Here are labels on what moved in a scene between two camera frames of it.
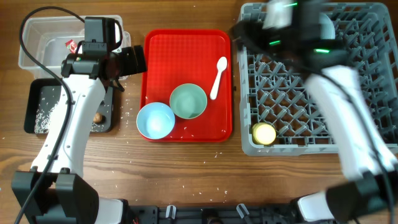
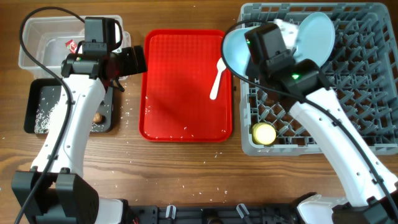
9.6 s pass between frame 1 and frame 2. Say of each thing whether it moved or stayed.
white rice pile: stayed
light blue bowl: moved
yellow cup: stayed
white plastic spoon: stayed
